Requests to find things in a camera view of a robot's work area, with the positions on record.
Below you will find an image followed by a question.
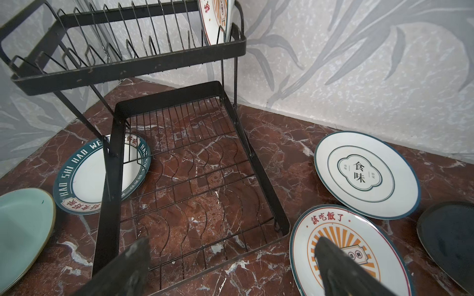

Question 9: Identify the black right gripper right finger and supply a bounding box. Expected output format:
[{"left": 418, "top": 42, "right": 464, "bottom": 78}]
[{"left": 315, "top": 237, "right": 393, "bottom": 296}]

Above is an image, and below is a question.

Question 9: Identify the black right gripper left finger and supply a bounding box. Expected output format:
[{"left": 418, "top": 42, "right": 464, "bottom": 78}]
[{"left": 75, "top": 238, "right": 151, "bottom": 296}]

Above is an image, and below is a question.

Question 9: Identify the orange sunburst plate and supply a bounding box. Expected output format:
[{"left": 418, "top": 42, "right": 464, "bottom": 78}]
[
  {"left": 197, "top": 0, "right": 235, "bottom": 46},
  {"left": 290, "top": 205, "right": 415, "bottom": 296}
]

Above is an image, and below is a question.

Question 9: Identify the black wire dish rack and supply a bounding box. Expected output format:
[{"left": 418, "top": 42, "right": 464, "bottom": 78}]
[{"left": 1, "top": 1, "right": 291, "bottom": 296}]

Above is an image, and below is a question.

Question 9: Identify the mint green flower plate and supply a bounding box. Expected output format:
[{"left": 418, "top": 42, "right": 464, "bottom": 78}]
[{"left": 1, "top": 188, "right": 56, "bottom": 294}]

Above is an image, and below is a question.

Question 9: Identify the dark blue oval plate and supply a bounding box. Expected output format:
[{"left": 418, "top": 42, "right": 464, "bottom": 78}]
[{"left": 417, "top": 201, "right": 474, "bottom": 295}]

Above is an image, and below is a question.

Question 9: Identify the white plate green emblem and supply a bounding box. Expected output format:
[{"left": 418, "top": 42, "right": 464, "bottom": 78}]
[{"left": 314, "top": 131, "right": 422, "bottom": 220}]

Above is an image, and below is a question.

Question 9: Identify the white plate dark lettered rim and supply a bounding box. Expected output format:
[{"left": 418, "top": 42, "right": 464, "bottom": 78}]
[{"left": 53, "top": 133, "right": 151, "bottom": 215}]

